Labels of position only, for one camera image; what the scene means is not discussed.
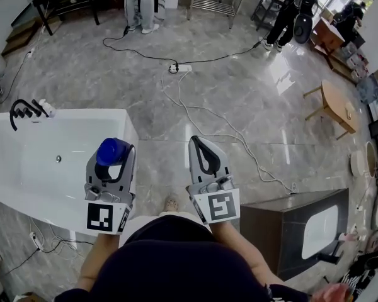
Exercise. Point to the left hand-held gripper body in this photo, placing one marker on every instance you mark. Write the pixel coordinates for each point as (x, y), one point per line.
(108, 198)

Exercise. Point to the person's white shorts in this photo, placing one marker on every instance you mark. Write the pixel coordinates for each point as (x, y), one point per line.
(138, 223)

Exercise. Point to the person's right forearm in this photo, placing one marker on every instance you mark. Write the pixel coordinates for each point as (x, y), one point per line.
(239, 247)

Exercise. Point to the black bathtub faucet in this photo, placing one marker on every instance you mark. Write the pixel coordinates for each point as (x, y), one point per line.
(20, 112)

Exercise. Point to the metal shelf table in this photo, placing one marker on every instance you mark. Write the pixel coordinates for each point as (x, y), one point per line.
(214, 2)

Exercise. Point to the white bathtub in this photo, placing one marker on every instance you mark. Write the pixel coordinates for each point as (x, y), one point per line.
(34, 168)

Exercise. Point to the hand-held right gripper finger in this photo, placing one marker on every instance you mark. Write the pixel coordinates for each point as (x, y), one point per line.
(194, 165)
(223, 165)

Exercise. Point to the person's left forearm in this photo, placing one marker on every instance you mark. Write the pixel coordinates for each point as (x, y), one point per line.
(96, 260)

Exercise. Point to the blue bottle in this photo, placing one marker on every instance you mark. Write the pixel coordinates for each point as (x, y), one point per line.
(111, 151)

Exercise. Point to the wooden step platform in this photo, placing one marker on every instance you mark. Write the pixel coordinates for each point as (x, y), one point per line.
(20, 36)

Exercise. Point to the black sink faucet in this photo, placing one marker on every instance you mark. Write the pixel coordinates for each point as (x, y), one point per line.
(330, 257)

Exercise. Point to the person's dark shirt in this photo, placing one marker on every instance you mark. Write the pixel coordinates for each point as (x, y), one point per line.
(176, 263)

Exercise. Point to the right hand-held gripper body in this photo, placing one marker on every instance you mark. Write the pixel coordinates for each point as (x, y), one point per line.
(220, 204)

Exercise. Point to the black table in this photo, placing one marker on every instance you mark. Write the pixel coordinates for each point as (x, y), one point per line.
(66, 2)

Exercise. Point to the dark sink cabinet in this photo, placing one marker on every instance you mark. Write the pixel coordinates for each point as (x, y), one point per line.
(271, 231)

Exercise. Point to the small white power strip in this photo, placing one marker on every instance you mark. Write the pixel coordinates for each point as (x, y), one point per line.
(35, 240)

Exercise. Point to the square wooden table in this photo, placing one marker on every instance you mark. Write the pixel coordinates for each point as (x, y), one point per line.
(329, 38)

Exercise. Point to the round wooden table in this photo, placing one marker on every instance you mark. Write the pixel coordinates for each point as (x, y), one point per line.
(337, 105)

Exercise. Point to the small white figurine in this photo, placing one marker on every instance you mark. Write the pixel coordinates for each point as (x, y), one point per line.
(47, 108)

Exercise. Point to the person's beige shoe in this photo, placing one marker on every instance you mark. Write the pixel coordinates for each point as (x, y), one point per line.
(171, 204)

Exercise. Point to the white sink basin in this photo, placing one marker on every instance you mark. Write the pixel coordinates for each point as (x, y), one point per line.
(319, 231)

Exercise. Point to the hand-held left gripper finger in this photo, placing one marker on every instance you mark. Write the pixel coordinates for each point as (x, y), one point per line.
(90, 173)
(129, 171)

